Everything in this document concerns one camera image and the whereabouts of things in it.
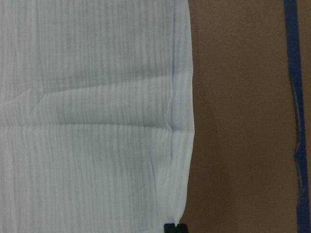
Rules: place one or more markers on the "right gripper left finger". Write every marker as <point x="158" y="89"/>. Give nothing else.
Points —
<point x="169" y="228"/>

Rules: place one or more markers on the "light blue button-up shirt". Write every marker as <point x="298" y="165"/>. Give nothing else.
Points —
<point x="96" y="115"/>

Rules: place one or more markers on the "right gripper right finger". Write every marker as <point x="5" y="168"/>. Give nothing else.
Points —
<point x="181" y="228"/>

